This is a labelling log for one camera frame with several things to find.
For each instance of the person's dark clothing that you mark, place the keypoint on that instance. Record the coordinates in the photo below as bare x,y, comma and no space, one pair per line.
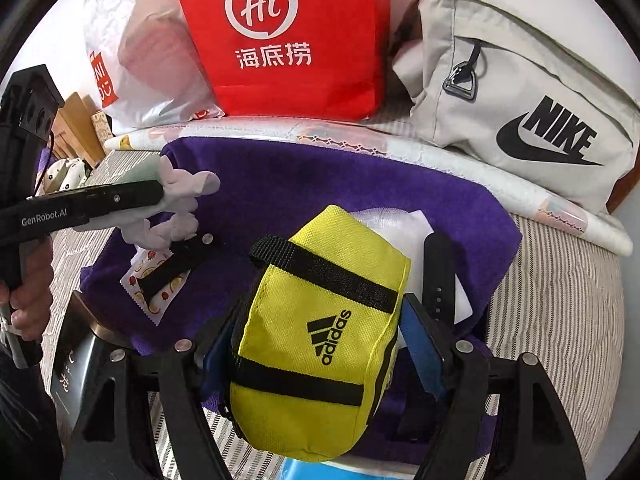
25,420

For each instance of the black printed box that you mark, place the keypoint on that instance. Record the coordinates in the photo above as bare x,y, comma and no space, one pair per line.
75,350

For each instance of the blue and white packet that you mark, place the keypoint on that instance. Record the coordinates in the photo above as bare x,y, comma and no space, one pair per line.
350,472

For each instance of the red paper bag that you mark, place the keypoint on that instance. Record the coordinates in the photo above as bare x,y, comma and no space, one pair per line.
325,10

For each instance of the purple towel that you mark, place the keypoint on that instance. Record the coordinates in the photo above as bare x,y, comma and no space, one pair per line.
300,180

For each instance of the fruit print packet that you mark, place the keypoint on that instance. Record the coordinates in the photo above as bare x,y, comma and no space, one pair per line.
155,305

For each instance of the grey sling bag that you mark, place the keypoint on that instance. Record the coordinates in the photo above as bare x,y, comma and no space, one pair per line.
500,85

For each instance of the white plastic shopping bag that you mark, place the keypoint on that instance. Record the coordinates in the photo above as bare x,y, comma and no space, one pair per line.
150,35

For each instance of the light wooden furniture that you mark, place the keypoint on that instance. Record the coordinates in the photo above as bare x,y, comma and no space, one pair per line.
75,120

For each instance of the white crumpled plastic bag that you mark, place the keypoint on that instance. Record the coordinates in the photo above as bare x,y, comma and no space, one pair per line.
395,225

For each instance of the small patterned box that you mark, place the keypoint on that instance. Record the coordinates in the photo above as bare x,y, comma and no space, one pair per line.
102,130

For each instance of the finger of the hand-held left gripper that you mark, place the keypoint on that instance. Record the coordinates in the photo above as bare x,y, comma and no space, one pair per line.
175,265
135,197

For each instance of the brown wooden bed frame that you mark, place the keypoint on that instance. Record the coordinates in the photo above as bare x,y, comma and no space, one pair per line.
620,195

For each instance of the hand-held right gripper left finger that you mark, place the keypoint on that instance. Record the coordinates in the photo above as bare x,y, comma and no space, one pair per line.
217,360

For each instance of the white spotted cloth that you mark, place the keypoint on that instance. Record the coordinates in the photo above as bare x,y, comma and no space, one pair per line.
65,175

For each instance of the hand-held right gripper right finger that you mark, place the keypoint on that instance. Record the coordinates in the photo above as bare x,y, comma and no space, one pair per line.
422,345

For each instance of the white tissue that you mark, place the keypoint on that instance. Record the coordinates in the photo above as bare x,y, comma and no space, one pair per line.
185,185

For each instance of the person's left hand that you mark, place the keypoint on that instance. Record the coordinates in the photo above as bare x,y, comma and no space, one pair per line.
35,305

